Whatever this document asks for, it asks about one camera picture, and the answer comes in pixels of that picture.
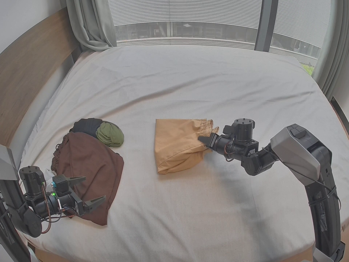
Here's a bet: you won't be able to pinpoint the dark blue garment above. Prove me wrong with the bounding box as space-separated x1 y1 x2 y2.
69 118 103 136

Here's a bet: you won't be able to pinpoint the brown shorts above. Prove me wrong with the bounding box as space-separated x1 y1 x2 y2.
51 132 124 226

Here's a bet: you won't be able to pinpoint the window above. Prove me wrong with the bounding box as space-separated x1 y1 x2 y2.
105 0 334 76

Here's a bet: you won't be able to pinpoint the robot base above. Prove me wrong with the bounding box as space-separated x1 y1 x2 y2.
312 242 344 262

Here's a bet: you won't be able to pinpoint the tan shorts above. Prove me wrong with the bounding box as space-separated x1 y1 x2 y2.
154 118 220 175

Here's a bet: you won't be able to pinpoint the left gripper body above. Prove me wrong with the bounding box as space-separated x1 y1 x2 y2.
48 191 85 218

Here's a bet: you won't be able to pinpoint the bed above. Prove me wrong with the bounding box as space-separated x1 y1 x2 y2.
0 7 349 262

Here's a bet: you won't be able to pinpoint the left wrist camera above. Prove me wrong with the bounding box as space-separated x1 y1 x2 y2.
51 174 72 196

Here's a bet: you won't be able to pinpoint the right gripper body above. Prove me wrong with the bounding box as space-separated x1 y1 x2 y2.
209 133 235 156

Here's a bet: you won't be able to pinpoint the grey-green curtain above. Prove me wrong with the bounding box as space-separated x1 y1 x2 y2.
311 0 349 100
64 0 118 52

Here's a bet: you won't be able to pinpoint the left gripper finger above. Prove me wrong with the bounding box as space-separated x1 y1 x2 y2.
67 176 87 186
82 195 106 215

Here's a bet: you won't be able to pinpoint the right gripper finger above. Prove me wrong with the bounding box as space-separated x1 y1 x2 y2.
198 133 216 149

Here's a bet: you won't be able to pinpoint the green garment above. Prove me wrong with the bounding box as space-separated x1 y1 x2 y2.
96 121 125 148

